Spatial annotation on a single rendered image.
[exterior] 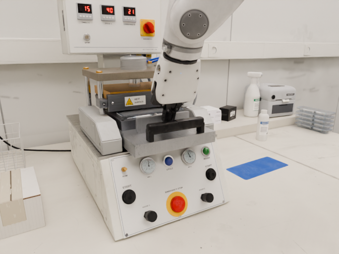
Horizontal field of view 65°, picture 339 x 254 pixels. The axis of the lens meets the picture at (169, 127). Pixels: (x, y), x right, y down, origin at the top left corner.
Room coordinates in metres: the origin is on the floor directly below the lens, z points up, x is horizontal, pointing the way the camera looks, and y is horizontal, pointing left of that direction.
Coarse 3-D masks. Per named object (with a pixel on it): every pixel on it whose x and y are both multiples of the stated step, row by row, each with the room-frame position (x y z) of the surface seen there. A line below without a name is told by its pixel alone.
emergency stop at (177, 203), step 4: (176, 196) 0.60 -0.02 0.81; (172, 200) 0.59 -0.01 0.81; (176, 200) 0.59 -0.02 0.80; (180, 200) 0.59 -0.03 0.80; (184, 200) 0.60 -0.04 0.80; (172, 204) 0.58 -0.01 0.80; (176, 204) 0.58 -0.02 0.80; (180, 204) 0.59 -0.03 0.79; (184, 204) 0.59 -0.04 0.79; (172, 208) 0.58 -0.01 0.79; (176, 208) 0.58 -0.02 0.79; (180, 208) 0.58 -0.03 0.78
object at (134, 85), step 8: (128, 80) 0.82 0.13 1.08; (136, 80) 0.81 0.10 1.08; (96, 88) 0.82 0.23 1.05; (104, 88) 0.77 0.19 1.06; (112, 88) 0.77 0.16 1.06; (120, 88) 0.77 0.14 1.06; (128, 88) 0.77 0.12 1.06; (136, 88) 0.77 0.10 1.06; (144, 88) 0.77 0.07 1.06; (96, 96) 0.83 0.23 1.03; (104, 96) 0.75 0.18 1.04
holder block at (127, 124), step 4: (108, 112) 0.74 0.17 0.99; (112, 116) 0.70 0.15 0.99; (116, 116) 0.69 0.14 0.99; (116, 120) 0.67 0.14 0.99; (120, 120) 0.65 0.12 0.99; (124, 120) 0.65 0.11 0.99; (128, 120) 0.65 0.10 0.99; (132, 120) 0.66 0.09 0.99; (120, 124) 0.65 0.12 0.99; (124, 124) 0.64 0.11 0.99; (128, 124) 0.65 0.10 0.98; (132, 124) 0.66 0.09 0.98; (120, 128) 0.65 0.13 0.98; (124, 128) 0.64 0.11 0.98; (128, 128) 0.65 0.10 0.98; (132, 128) 0.65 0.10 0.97
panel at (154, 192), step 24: (120, 168) 0.58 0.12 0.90; (168, 168) 0.63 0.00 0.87; (192, 168) 0.66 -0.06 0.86; (216, 168) 0.69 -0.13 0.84; (120, 192) 0.55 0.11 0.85; (144, 192) 0.57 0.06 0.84; (168, 192) 0.60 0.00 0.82; (192, 192) 0.63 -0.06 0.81; (216, 192) 0.66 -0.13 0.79; (120, 216) 0.53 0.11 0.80; (168, 216) 0.57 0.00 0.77
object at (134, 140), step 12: (144, 120) 0.63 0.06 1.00; (156, 120) 0.64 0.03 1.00; (120, 132) 0.63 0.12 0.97; (132, 132) 0.63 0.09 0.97; (144, 132) 0.63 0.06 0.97; (180, 132) 0.63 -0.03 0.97; (192, 132) 0.63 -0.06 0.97; (204, 132) 0.63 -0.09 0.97; (132, 144) 0.55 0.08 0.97; (144, 144) 0.55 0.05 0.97; (156, 144) 0.56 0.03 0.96; (168, 144) 0.58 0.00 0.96; (180, 144) 0.59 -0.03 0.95; (192, 144) 0.61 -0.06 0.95
